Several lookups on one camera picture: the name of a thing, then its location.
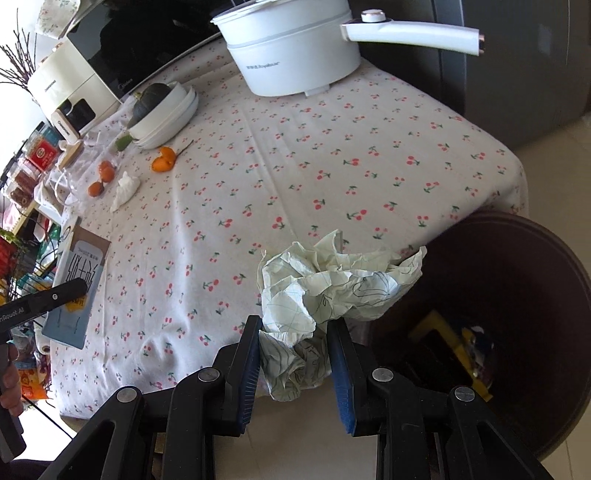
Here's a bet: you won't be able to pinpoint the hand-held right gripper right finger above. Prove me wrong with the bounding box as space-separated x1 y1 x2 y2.
327 318 555 480

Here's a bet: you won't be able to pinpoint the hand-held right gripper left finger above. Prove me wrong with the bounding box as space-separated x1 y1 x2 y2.
39 315 264 480

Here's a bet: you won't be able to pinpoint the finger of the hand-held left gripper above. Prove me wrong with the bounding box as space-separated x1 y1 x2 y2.
44 278 88 315

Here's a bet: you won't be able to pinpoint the light blue milk carton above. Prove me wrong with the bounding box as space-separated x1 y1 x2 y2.
41 224 112 350

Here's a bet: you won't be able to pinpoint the white paper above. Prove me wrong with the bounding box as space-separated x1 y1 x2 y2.
256 229 428 402

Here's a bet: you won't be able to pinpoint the yellow green sponge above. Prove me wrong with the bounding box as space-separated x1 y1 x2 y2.
412 310 494 401

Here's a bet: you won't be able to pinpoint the brown trash bin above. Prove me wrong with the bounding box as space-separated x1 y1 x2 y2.
367 212 591 462

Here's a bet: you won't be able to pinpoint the person's left hand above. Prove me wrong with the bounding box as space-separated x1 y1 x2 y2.
0 344 24 411

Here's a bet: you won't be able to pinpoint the orange plastic packet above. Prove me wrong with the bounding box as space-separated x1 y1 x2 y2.
21 364 49 400

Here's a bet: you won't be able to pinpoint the white tissue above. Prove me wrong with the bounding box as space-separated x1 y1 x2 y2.
110 171 141 213

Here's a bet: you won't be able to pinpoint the glass pitcher with wooden lid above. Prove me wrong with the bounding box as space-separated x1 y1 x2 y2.
44 141 86 208

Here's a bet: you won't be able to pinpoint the orange peel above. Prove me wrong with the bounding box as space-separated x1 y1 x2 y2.
151 147 178 174

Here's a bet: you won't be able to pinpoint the stacked white bowls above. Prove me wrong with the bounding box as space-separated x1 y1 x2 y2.
128 82 199 149

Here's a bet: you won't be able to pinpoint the white air fryer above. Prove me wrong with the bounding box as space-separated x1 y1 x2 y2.
28 37 125 144

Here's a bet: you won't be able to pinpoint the dark green squash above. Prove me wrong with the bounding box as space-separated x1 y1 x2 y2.
133 83 171 127

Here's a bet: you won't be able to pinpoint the cherry print tablecloth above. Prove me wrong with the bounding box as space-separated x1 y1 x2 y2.
34 44 529 418

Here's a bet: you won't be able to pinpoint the dried twig bunch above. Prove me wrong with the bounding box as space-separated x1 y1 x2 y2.
0 9 42 102

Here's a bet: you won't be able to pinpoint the black microwave oven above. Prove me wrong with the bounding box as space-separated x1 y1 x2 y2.
65 0 232 100

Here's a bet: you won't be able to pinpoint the floral cloth cover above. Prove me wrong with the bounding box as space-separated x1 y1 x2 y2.
37 0 88 38

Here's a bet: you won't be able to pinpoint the white electric pot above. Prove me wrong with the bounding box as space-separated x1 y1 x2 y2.
210 0 485 97

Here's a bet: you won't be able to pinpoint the grey refrigerator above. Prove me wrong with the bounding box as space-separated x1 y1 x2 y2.
346 0 591 148

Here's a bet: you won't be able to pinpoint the black wire rack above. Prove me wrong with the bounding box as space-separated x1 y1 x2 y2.
0 231 47 305

